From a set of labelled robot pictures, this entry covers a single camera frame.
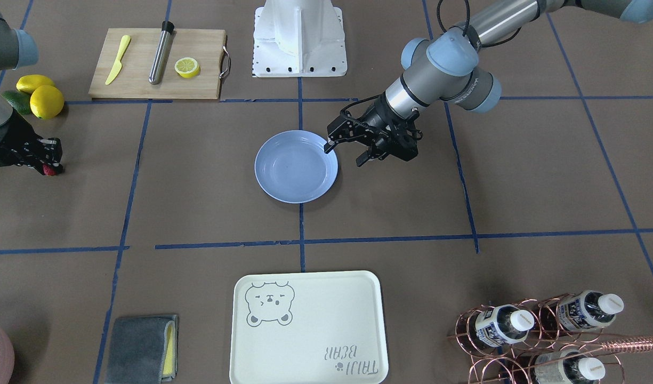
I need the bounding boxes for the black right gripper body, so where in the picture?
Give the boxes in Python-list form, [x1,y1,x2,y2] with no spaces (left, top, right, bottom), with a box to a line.
[0,111,62,170]

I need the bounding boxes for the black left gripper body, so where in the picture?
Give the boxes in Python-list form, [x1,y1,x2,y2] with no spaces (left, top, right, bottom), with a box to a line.
[328,95,423,161]

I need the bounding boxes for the red strawberry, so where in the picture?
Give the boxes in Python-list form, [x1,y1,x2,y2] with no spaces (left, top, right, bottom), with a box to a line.
[43,164,57,177]

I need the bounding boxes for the blue plate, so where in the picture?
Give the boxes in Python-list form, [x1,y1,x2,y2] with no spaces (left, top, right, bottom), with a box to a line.
[255,130,338,204]

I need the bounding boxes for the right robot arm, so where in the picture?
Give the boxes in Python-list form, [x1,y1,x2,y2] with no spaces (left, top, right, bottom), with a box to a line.
[0,15,64,177]

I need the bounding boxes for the yellow lemon round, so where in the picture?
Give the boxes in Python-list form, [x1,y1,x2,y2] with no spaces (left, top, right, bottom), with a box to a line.
[30,85,65,119]

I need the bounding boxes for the yellow lemon upper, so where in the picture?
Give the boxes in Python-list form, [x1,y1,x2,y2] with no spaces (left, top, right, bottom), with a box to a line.
[16,74,55,95]

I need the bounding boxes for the yellow plastic knife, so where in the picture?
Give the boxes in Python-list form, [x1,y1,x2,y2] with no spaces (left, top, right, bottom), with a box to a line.
[104,35,131,85]

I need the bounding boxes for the wooden cutting board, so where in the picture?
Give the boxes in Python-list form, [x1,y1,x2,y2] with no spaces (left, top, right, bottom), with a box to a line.
[89,27,227,99]

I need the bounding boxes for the half lemon slice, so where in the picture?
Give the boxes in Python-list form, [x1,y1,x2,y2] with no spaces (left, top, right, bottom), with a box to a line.
[174,58,200,78]

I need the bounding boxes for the steel cylinder muddler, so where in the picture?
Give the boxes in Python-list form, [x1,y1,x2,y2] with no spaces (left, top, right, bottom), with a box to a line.
[148,20,175,85]

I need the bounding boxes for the cream bear tray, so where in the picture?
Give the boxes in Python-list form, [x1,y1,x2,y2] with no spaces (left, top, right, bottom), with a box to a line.
[229,270,389,383]

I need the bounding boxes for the grey folded cloth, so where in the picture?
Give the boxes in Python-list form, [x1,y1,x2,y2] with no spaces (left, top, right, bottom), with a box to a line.
[104,314,179,383]

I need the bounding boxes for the bottle white cap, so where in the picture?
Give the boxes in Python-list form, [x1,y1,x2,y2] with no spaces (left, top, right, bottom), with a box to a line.
[555,290,625,332]
[529,348,606,383]
[471,305,536,348]

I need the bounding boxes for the bottle white cap bottom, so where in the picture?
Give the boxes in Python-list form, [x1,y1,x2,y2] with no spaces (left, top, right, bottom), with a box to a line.
[529,348,606,383]

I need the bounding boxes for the copper bar spoon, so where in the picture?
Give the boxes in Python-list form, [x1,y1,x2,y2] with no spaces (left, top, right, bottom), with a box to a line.
[537,334,653,356]

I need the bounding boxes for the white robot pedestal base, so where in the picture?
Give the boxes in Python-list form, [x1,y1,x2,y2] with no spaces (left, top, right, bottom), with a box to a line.
[252,1,348,78]

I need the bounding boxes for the copper wire bottle rack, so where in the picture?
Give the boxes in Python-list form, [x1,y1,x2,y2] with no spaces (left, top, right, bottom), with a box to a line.
[453,290,604,383]

